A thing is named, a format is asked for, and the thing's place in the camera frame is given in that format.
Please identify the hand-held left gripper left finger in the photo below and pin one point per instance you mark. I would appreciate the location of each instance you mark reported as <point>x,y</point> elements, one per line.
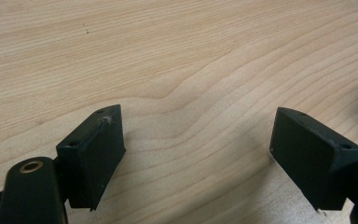
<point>93,155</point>

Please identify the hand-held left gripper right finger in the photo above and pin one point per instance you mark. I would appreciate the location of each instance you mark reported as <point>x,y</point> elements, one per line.
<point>307,155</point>

